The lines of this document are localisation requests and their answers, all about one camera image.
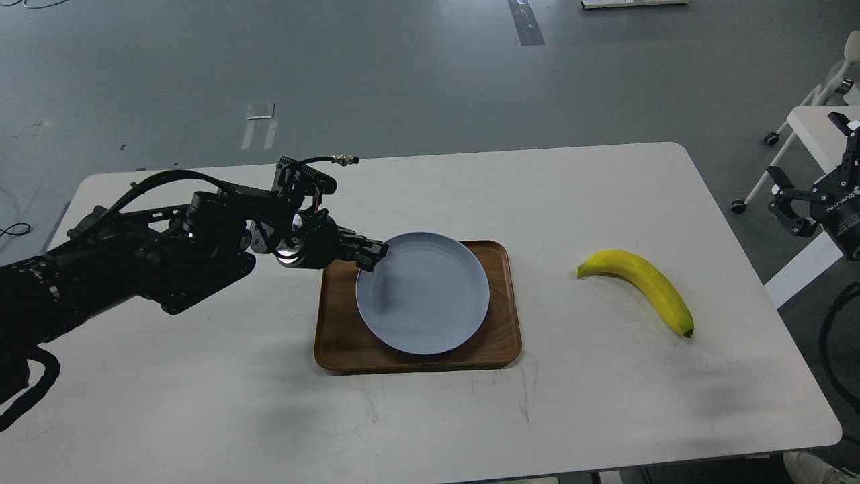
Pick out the yellow banana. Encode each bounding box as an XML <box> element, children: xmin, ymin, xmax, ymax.
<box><xmin>574</xmin><ymin>249</ymin><xmax>696</xmax><ymax>338</ymax></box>

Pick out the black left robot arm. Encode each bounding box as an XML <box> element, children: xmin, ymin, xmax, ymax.
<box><xmin>1</xmin><ymin>157</ymin><xmax>389</xmax><ymax>430</ymax></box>

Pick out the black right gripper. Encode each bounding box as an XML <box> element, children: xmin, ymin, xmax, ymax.
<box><xmin>766</xmin><ymin>112</ymin><xmax>859</xmax><ymax>259</ymax></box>

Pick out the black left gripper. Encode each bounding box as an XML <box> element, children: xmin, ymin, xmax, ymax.
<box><xmin>274</xmin><ymin>214</ymin><xmax>389</xmax><ymax>272</ymax></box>

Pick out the white rolling chair frame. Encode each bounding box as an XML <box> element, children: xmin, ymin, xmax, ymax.
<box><xmin>731</xmin><ymin>31</ymin><xmax>860</xmax><ymax>215</ymax></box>

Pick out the brown wooden tray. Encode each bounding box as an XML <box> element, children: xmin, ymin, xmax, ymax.
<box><xmin>314</xmin><ymin>240</ymin><xmax>522</xmax><ymax>374</ymax></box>

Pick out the light blue plate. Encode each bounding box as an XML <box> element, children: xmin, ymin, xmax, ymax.
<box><xmin>355</xmin><ymin>232</ymin><xmax>490</xmax><ymax>355</ymax></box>

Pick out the white shoe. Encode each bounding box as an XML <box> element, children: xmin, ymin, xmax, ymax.
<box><xmin>782</xmin><ymin>452</ymin><xmax>859</xmax><ymax>483</ymax></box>

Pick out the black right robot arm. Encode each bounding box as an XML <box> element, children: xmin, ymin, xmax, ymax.
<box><xmin>766</xmin><ymin>112</ymin><xmax>859</xmax><ymax>261</ymax></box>

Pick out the white side table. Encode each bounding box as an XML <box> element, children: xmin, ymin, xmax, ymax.
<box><xmin>765</xmin><ymin>106</ymin><xmax>860</xmax><ymax>310</ymax></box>

